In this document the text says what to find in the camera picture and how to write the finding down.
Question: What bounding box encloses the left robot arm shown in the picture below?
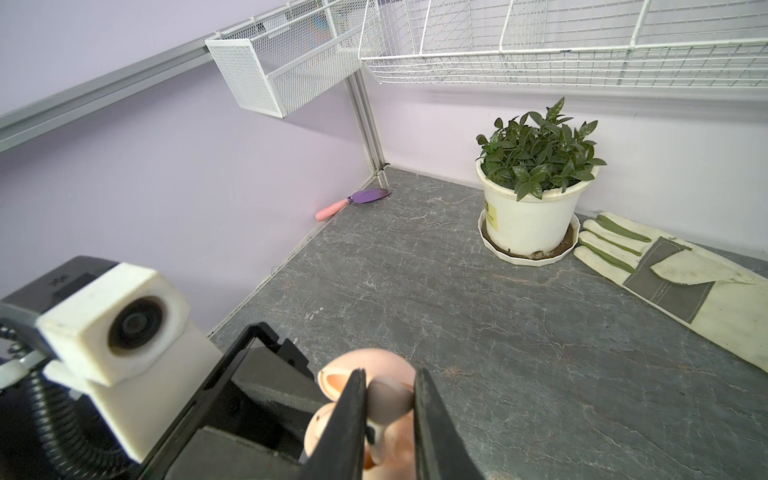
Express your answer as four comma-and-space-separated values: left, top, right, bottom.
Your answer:
1, 323, 325, 479

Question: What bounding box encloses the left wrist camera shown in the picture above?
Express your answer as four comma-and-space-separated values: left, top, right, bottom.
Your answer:
1, 256, 222, 463

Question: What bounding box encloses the long white wire basket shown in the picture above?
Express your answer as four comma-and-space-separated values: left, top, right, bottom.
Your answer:
358, 0, 767, 89

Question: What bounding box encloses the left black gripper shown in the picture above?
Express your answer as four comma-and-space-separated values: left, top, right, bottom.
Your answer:
130, 322, 327, 479

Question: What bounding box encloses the potted green plant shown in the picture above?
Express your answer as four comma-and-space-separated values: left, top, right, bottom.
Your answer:
475, 97, 607, 260

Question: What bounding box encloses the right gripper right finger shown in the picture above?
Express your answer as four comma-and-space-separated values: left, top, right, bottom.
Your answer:
414, 368, 484, 480

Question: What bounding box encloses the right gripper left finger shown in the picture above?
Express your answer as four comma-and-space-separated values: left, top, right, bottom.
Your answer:
298, 369, 367, 480

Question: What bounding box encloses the purple pink brush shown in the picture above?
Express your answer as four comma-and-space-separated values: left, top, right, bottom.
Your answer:
315, 188, 390, 222

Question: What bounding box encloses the beige gardening glove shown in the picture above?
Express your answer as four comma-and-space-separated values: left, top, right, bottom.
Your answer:
574, 212, 767, 371

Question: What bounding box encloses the pink earbud charging case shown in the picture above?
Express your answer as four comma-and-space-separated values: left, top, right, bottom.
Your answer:
304, 348, 416, 479

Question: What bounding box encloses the pink earbud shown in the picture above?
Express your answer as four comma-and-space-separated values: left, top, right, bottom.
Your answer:
365, 376, 414, 465

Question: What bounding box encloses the white mesh box basket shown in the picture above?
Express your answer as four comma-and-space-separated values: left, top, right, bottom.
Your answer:
205, 0, 367, 118

